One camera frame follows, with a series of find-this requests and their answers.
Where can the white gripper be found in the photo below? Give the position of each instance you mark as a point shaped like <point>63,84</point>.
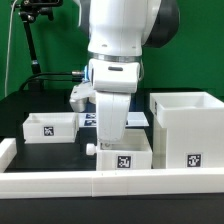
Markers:
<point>113,83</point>

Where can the white front drawer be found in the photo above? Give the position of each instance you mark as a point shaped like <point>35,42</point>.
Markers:
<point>133,152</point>

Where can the white drawer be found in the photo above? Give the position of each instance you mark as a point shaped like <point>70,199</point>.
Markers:
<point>133,152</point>
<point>51,127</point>

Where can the white drawer cabinet box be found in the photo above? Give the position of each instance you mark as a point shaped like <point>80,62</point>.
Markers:
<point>188,130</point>

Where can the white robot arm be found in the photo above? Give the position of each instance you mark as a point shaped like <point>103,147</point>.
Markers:
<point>118,30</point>

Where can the white rear drawer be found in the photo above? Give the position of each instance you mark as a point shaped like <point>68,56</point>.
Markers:
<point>51,127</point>

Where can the white fiducial marker sheet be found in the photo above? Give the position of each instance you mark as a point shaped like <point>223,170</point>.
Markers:
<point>134,119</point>

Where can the white table border fence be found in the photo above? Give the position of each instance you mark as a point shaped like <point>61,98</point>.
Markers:
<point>103,183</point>

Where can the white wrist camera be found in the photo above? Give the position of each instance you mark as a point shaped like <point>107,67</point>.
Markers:
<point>80,95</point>

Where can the black camera stand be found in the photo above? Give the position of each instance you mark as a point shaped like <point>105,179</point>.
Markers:
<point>29,10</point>

